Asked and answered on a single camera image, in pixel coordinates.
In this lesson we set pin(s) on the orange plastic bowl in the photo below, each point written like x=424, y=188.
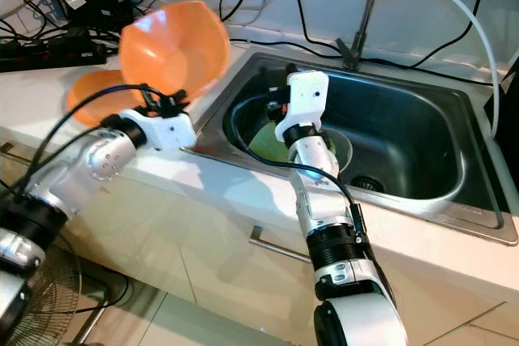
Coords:
x=174, y=46

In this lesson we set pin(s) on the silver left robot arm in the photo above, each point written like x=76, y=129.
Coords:
x=97, y=164

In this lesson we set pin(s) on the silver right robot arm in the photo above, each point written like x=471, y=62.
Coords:
x=320, y=200

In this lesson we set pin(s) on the green plate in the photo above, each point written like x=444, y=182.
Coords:
x=268, y=139

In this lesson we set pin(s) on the orange plastic plate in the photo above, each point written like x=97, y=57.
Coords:
x=93, y=95

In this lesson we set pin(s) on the grey metal faucet pipe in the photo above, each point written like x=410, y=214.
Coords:
x=358, y=30

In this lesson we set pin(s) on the sink drain strainer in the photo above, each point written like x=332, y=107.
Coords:
x=366, y=184

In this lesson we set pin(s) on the black battery charger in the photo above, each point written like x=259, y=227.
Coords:
x=93, y=2

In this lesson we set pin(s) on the black power strip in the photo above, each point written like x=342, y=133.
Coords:
x=49, y=53

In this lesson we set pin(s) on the stainless steel sink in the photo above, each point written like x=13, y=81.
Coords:
x=422, y=119

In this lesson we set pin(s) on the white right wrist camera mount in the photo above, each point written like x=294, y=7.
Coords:
x=304, y=103

